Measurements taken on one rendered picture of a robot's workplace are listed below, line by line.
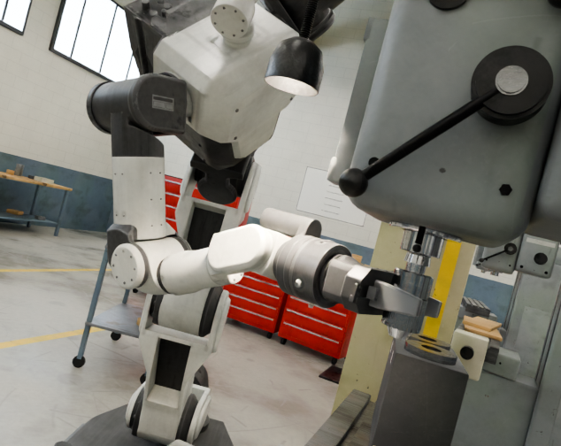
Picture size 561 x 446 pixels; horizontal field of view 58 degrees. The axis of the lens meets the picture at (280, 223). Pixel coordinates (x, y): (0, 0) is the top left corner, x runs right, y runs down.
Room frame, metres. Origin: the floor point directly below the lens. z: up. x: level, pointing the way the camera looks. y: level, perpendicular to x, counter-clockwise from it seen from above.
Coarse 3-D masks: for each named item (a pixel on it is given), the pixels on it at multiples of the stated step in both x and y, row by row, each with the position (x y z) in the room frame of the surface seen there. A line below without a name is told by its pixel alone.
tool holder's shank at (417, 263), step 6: (408, 252) 0.61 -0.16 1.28; (414, 252) 0.60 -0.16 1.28; (408, 258) 0.60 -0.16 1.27; (414, 258) 0.60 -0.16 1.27; (420, 258) 0.59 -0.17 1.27; (426, 258) 0.60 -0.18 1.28; (408, 264) 0.61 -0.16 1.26; (414, 264) 0.60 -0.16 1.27; (420, 264) 0.59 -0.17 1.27; (426, 264) 0.60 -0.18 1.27; (408, 270) 0.60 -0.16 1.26; (414, 270) 0.60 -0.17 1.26; (420, 270) 0.60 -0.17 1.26
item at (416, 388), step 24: (408, 360) 0.84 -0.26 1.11; (432, 360) 0.84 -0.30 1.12; (456, 360) 0.86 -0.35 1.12; (384, 384) 0.92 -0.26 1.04; (408, 384) 0.83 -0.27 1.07; (432, 384) 0.83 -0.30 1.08; (456, 384) 0.82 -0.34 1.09; (384, 408) 0.84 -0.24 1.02; (408, 408) 0.83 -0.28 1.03; (432, 408) 0.82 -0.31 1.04; (456, 408) 0.82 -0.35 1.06; (384, 432) 0.84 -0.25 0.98; (408, 432) 0.83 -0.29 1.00; (432, 432) 0.82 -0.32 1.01
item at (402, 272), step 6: (396, 270) 0.60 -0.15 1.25; (402, 270) 0.60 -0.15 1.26; (402, 276) 0.59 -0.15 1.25; (408, 276) 0.59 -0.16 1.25; (414, 276) 0.59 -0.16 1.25; (420, 276) 0.59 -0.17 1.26; (426, 276) 0.59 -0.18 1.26; (432, 276) 0.61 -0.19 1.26; (420, 282) 0.59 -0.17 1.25; (426, 282) 0.59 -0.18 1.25; (432, 282) 0.60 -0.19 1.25
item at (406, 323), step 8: (392, 280) 0.61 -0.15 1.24; (400, 280) 0.59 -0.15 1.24; (408, 280) 0.59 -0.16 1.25; (400, 288) 0.59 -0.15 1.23; (408, 288) 0.59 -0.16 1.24; (416, 288) 0.59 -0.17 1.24; (424, 288) 0.59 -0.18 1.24; (424, 296) 0.59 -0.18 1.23; (424, 304) 0.59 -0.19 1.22; (384, 312) 0.61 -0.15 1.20; (392, 312) 0.59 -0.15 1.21; (424, 312) 0.60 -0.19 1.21; (384, 320) 0.60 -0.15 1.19; (392, 320) 0.59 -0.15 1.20; (400, 320) 0.59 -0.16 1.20; (408, 320) 0.59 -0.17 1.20; (416, 320) 0.59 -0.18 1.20; (400, 328) 0.59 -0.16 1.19; (408, 328) 0.59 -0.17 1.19; (416, 328) 0.59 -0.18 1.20
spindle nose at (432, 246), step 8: (408, 232) 0.60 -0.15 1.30; (416, 232) 0.59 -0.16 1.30; (408, 240) 0.60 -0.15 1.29; (424, 240) 0.59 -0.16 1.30; (432, 240) 0.59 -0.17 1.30; (440, 240) 0.59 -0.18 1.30; (400, 248) 0.61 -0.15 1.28; (408, 248) 0.59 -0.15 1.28; (424, 248) 0.59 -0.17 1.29; (432, 248) 0.59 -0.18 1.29; (440, 248) 0.59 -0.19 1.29; (432, 256) 0.59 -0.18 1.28; (440, 256) 0.60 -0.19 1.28
